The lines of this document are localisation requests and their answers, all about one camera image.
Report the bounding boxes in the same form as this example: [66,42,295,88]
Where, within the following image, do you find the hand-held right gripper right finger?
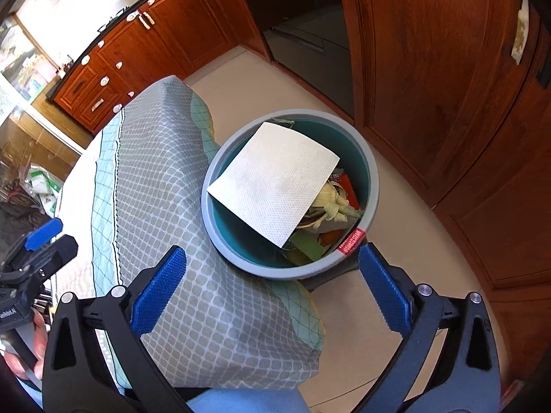
[358,243,502,413]

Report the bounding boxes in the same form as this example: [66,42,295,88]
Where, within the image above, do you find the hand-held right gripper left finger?
[41,245,190,413]

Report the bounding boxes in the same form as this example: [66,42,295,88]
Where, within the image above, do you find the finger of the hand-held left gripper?
[9,219,64,263]
[26,234,79,285]

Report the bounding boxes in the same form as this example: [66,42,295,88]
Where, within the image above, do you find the grey teal trash bin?
[201,107,380,282]

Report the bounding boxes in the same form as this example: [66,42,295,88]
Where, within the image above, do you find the pale corn husks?
[308,181,364,231]

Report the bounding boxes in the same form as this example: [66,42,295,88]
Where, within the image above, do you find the red snack wrapper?
[329,168,363,209]

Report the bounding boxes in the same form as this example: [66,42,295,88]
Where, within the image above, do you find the white paper towel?
[207,121,341,249]

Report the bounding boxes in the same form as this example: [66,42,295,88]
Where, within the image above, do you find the person's left hand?
[0,310,49,381]

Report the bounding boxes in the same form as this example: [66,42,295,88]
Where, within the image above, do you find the green white plastic bag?
[23,163,65,218]

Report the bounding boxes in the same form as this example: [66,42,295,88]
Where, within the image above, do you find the patterned grey teal tablecloth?
[52,75,325,392]

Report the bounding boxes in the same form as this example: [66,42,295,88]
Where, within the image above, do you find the light blue fleece cloth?
[185,385,311,413]

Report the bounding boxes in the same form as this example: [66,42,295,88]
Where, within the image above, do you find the glass sliding door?
[0,13,87,224]

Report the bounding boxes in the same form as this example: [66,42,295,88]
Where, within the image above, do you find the black kitchen countertop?
[45,0,207,99]

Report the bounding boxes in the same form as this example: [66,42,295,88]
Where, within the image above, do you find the gas stove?
[97,0,181,33]

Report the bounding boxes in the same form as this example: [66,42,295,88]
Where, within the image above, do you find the brown wooden kitchen cabinets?
[47,0,551,396]

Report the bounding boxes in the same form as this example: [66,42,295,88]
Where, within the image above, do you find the black built-in oven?
[235,0,356,117]

